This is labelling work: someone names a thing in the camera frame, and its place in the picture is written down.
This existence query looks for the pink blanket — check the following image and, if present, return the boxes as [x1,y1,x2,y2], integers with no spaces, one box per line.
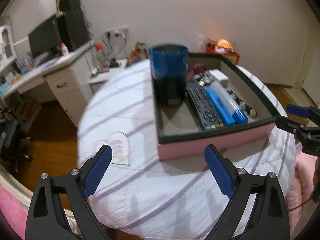
[1,185,28,239]

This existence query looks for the bottle with red cap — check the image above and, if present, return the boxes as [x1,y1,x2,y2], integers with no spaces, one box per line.
[95,43,104,62]

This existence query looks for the white cabinet with glass doors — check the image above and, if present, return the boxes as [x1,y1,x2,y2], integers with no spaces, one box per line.
[1,24,16,70]

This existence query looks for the snack bag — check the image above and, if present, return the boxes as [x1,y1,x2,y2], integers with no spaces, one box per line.
[128,42,149,65]

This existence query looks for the black office chair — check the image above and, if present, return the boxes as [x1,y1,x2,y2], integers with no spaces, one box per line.
[1,108,33,161]

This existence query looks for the black computer monitor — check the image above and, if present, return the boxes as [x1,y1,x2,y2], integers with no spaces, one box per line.
[28,15,62,59]

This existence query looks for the black hair clip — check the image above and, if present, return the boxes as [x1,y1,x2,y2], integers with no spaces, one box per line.
[228,90,258,118]

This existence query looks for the black speaker box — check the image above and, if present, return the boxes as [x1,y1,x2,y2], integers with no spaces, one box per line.
[59,0,81,12]

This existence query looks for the white pink lotion bottle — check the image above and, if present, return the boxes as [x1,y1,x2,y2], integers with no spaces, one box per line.
[61,43,69,56]

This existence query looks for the blue and black tumbler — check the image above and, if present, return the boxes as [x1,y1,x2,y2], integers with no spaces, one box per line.
[149,43,189,106]

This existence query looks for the orange plush toy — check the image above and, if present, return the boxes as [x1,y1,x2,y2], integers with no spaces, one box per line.
[216,39,234,50]

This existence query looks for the translucent tube blue cap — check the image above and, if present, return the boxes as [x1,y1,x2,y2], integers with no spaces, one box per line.
[211,81,248,125]

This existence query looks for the white wall power strip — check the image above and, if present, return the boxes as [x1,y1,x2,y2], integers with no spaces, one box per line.
[101,25,130,37]

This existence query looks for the white desk with drawers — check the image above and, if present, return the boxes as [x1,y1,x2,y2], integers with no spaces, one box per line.
[3,41,95,126]

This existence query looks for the black computer tower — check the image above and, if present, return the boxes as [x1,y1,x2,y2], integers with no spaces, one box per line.
[57,9,90,52]

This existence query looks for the white bedside table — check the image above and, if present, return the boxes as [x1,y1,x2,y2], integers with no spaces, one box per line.
[89,59,128,94]

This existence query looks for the black remote control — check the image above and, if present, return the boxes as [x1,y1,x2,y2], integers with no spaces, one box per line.
[186,82,224,131]

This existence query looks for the pink storage box tray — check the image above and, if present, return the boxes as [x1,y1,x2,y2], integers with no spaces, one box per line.
[154,53,281,160]

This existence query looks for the red decorated gift box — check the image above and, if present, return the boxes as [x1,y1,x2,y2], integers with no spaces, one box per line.
[204,39,240,65]

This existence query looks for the white charger adapter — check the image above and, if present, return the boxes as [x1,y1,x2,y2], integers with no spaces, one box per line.
[208,69,229,86]

